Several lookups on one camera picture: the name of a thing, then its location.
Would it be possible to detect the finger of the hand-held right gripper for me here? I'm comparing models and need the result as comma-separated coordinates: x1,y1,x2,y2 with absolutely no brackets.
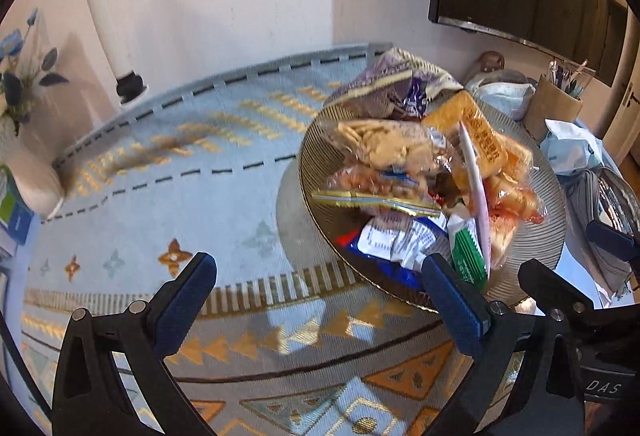
586,220,640,267
517,258,597,317

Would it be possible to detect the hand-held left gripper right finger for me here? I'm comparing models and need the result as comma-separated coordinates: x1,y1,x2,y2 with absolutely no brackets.
421,253,587,436

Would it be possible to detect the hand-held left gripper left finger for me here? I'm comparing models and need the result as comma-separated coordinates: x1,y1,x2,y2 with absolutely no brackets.
51,252,218,436

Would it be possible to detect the amber ribbed glass bowl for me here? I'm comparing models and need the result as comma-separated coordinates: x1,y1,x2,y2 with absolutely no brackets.
298,88,566,312

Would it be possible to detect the green and white packet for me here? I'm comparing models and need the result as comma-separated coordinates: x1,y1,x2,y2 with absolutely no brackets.
446,208,491,289

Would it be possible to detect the blue and white packet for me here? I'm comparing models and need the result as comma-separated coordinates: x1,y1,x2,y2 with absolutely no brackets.
335,211,451,289

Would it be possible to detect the red round bun package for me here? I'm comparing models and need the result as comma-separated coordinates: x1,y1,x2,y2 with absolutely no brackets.
482,136,548,262

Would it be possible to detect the light purple bar packet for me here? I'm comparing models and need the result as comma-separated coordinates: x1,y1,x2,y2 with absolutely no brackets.
457,118,493,267

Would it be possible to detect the yellow fried twist packet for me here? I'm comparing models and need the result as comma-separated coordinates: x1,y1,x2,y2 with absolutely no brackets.
311,188,446,217

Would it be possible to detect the finger biscuits cartoon package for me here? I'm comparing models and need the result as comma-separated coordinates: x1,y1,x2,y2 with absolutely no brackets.
327,166,441,199

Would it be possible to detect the yellow cracker pack with barcode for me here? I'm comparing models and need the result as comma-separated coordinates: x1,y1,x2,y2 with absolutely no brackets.
422,91,508,179

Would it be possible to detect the clear round biscuits bag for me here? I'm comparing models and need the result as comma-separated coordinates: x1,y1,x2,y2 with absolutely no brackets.
320,116,451,174

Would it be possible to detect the purple snack bag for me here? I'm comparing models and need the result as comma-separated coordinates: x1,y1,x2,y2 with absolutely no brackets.
324,47,463,122

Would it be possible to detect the grey striped pouch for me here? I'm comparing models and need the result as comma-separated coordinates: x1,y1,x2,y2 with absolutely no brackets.
562,166,640,302

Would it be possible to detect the white plastic bag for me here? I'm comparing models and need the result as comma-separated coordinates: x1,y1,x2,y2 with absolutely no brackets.
540,118,606,177

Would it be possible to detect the blue patterned woven tablecloth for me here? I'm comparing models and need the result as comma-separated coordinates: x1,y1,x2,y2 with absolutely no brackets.
20,41,640,436

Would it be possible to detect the cardboard pen holder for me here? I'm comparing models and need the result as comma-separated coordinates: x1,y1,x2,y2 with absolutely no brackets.
522,73,585,142

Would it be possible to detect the bunch of pens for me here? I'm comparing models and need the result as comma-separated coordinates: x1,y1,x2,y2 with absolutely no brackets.
547,58,597,99

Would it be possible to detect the blue thin booklet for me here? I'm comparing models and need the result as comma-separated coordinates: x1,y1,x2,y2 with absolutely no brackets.
7,203,36,247

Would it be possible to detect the white pouch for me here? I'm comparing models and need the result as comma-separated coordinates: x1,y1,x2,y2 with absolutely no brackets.
465,68,538,119

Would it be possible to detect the green book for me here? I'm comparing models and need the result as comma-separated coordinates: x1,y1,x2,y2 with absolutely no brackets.
0,166,23,229

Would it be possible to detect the small brown ornament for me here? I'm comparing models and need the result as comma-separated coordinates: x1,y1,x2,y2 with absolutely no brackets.
475,51,507,73

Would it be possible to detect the white ceramic vase with flowers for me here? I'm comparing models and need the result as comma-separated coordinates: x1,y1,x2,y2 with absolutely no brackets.
0,6,71,137

